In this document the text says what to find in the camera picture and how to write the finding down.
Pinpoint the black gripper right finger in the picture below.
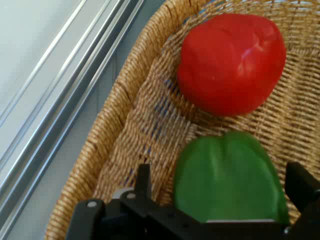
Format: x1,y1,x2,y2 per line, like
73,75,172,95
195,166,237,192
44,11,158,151
284,161,320,240

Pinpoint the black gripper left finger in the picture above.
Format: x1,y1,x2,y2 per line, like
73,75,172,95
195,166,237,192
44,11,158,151
65,163,206,240

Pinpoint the light woven wicker basket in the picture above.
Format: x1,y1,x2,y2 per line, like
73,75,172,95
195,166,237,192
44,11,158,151
44,0,320,240

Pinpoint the green toy bell pepper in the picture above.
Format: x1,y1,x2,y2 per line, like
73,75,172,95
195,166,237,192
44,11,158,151
173,131,291,226

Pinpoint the red toy tomato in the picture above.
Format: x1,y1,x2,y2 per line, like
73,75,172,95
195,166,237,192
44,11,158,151
176,12,288,117

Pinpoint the aluminium wall rail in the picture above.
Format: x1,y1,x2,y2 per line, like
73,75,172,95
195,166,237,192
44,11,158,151
0,0,146,240

